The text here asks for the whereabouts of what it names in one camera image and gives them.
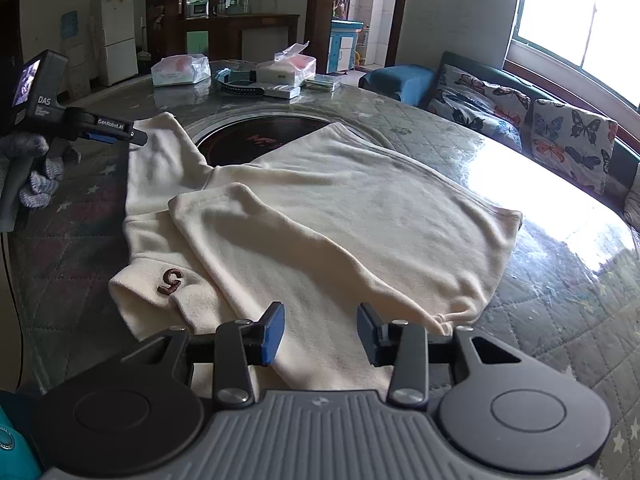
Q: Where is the window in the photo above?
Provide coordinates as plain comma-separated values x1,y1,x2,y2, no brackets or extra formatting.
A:
502,0,640,111

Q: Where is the white refrigerator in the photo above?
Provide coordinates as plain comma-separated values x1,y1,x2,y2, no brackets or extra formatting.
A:
100,0,139,87

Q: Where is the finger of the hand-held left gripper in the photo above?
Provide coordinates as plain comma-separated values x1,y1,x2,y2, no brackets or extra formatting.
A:
82,129,149,149

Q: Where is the cream sweater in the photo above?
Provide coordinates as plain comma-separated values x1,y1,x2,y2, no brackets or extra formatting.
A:
107,112,523,393

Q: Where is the pink and white tissue pack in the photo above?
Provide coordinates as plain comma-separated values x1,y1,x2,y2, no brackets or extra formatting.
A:
151,54,212,87

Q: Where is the black cable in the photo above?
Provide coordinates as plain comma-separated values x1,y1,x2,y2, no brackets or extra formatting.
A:
0,232,25,393

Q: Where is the long butterfly print pillow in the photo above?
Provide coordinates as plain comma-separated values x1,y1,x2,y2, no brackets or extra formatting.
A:
427,64,531,153

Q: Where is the square butterfly print pillow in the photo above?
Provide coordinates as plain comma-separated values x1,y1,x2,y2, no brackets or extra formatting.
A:
530,99,619,196

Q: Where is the dark wooden cabinet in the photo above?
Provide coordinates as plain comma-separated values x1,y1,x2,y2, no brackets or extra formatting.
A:
145,0,301,63

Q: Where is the small blue cabinet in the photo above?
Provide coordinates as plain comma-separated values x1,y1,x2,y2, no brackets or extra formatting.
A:
330,19,363,75

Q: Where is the blue sofa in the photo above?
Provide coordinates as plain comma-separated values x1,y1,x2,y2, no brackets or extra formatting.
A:
359,51,640,246

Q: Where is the teal object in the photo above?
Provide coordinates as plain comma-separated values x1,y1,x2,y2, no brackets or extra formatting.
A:
0,390,43,480

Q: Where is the dark wooden door frame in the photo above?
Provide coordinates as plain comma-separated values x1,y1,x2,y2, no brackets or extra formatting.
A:
304,0,412,68

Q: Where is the black round induction cooktop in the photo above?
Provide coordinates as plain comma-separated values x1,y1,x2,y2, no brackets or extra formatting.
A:
192,115,333,168

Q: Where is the person's left hand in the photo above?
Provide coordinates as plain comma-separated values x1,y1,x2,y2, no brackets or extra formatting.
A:
0,132,81,211

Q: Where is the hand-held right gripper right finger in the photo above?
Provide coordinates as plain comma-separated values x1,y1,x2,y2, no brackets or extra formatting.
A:
357,302,523,408

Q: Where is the teal device with black strap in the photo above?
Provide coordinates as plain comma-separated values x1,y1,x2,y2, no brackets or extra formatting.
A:
215,67,266,96

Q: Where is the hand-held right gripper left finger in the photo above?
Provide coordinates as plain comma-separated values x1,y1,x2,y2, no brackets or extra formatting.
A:
120,302,286,408

